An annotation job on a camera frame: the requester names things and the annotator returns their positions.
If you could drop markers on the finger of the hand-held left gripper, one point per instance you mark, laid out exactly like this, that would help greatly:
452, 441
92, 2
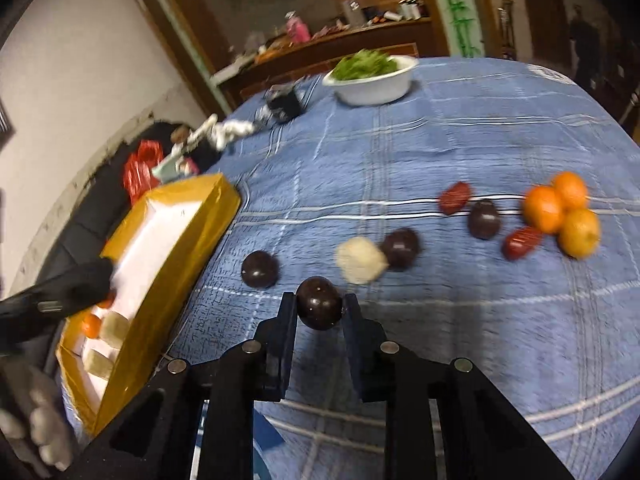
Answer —
82, 282

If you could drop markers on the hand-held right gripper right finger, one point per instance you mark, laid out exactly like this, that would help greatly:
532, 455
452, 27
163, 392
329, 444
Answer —
357, 360

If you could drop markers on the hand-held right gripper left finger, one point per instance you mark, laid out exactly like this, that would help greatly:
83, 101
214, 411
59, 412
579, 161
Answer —
287, 355

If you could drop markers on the orange tangerine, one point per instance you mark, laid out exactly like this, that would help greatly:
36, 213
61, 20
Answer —
580, 232
544, 208
91, 326
107, 302
571, 189

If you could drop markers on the pale sugarcane piece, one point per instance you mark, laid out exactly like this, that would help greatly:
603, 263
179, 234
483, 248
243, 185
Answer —
116, 331
98, 364
360, 260

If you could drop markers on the yellow box with white inside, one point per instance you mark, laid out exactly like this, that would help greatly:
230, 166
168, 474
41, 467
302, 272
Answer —
175, 260

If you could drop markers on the red date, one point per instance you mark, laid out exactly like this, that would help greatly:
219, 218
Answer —
522, 242
455, 197

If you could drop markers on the person's left hand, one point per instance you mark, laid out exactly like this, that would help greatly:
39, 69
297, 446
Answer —
47, 410

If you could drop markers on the black sofa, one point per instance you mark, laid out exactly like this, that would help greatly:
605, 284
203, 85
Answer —
75, 220

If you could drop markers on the red plastic bag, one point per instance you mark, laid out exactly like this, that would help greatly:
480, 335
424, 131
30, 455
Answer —
140, 170

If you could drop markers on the white glove with green cuff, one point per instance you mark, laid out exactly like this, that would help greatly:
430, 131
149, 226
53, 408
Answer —
165, 170

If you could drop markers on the black jar with pink label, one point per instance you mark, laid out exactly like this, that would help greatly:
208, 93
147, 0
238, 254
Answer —
192, 157

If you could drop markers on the blue plaid tablecloth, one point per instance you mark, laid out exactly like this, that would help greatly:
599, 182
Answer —
450, 135

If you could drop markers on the small black container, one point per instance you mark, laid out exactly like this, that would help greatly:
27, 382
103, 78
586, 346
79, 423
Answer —
285, 103

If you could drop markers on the white bowl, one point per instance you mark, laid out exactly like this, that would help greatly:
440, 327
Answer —
375, 90

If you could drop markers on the green leafy vegetables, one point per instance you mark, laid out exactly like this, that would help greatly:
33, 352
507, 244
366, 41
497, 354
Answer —
365, 66

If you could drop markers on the wooden bar counter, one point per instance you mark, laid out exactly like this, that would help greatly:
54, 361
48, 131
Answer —
350, 45

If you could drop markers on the pink bottle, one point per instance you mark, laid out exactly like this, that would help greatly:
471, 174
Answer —
297, 27

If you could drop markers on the wooden chair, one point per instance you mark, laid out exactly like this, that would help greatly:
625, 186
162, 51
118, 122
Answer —
506, 27

